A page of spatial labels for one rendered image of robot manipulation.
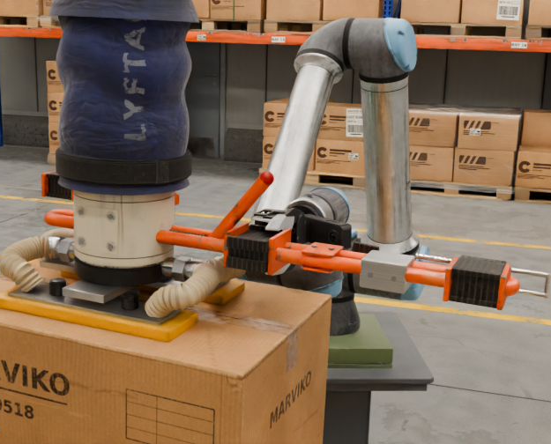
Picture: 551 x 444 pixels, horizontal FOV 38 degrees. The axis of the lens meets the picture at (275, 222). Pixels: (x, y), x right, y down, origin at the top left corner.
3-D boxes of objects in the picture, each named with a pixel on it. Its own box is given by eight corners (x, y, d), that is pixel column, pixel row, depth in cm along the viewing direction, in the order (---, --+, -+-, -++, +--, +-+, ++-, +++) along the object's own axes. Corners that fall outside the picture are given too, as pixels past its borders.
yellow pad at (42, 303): (-11, 307, 134) (-12, 278, 133) (28, 290, 143) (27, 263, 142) (168, 344, 122) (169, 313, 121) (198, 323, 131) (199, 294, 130)
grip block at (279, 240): (220, 269, 127) (221, 233, 125) (245, 254, 136) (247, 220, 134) (269, 277, 124) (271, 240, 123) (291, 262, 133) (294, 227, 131)
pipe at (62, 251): (-3, 283, 135) (-4, 250, 133) (84, 248, 157) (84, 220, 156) (175, 317, 123) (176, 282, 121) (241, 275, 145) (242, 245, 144)
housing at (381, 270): (358, 287, 120) (360, 259, 119) (369, 276, 127) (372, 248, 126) (403, 295, 118) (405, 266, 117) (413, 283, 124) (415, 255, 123)
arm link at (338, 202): (352, 233, 162) (353, 185, 160) (333, 247, 151) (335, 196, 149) (308, 229, 166) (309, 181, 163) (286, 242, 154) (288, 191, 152)
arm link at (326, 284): (296, 285, 168) (298, 228, 166) (348, 293, 164) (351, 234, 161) (279, 299, 160) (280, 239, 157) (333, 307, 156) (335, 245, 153)
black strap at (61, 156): (26, 175, 129) (26, 151, 128) (107, 157, 150) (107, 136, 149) (148, 191, 121) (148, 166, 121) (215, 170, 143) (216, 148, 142)
